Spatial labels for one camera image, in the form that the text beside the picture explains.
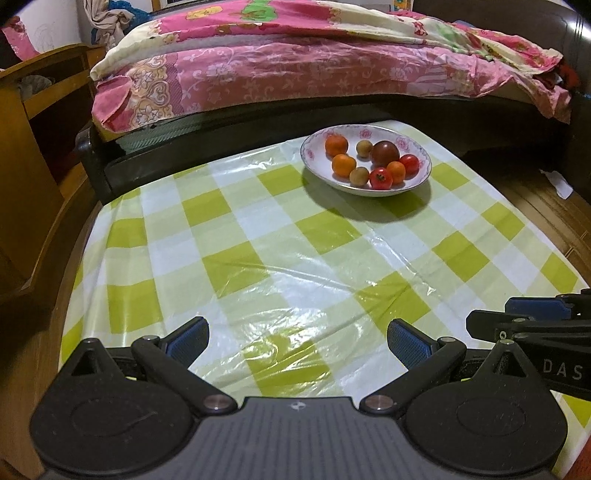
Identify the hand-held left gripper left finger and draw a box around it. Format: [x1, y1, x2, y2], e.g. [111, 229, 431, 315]
[60, 316, 238, 414]

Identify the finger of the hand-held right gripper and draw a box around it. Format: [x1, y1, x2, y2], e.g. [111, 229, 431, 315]
[465, 309, 591, 344]
[505, 288, 591, 320]

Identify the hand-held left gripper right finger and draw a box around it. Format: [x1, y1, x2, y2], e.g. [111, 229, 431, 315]
[359, 318, 532, 414]

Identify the dark red tomato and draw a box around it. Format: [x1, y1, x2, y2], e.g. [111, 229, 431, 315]
[371, 141, 400, 168]

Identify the white plate with pink flowers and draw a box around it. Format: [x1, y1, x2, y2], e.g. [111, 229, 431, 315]
[300, 124, 432, 198]

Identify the green checkered tablecloth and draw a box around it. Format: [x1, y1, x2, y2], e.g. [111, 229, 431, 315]
[60, 120, 591, 476]

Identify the white paper scrap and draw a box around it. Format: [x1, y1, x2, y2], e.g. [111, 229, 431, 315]
[540, 168, 573, 200]

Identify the red cloth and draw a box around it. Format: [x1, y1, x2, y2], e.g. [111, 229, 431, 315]
[538, 62, 581, 95]

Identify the brown wooden chair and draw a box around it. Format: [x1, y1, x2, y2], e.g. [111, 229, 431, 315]
[0, 44, 110, 308]

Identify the dark leather headboard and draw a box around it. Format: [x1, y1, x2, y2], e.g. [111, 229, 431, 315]
[413, 0, 591, 95]

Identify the pile of clothes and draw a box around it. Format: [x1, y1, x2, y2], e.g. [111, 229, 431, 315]
[84, 0, 151, 47]

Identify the pink cartoon print quilt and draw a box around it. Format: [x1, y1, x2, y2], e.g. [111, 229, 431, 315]
[90, 0, 573, 124]

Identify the pink patterned cloth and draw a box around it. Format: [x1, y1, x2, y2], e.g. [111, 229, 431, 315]
[0, 16, 38, 62]

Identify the dark bed frame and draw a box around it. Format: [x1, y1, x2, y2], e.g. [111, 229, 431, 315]
[76, 88, 591, 209]

